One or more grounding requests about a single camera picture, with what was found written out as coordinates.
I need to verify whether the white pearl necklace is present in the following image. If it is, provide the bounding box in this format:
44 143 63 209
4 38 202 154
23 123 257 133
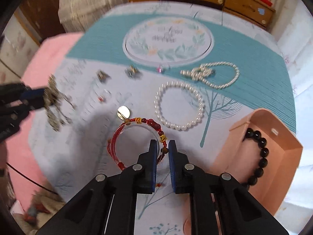
180 61 240 90

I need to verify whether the teal and white printed sheet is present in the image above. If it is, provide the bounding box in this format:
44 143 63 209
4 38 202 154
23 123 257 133
28 2 298 235

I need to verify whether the brown wooden door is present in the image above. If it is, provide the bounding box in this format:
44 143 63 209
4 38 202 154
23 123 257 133
19 0 67 46

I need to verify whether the peach cardboard box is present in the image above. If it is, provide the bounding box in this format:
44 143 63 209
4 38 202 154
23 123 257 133
208 108 304 216

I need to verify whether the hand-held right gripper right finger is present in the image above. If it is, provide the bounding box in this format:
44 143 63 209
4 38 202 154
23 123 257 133
168 139 289 235

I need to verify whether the red bead bracelet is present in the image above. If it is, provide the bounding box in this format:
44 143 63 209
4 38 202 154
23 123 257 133
108 106 170 188

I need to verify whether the white patterned cloth cover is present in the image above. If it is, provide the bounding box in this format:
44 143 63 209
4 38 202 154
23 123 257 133
58 0 128 33

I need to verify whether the black bead bracelet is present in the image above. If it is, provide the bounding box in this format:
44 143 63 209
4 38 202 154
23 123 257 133
241 127 270 192

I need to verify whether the pink blanket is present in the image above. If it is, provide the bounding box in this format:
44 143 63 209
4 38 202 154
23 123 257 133
4 33 84 216

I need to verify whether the bronze chain necklace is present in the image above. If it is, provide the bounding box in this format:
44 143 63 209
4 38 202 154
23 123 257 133
43 75 77 131

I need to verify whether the dark metal earring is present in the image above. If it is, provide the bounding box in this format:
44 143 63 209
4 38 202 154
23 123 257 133
96 70 111 82
124 65 143 79

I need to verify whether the black cable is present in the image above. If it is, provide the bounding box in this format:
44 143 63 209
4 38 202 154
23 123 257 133
6 162 59 196

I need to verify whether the white pearl bracelet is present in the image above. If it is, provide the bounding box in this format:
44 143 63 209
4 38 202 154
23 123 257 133
154 80 206 132

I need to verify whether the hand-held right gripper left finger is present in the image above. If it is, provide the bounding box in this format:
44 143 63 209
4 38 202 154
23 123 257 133
37 139 158 235

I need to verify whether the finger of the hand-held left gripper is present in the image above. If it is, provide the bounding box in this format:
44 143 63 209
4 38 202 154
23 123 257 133
0 100 48 143
0 83 46 103

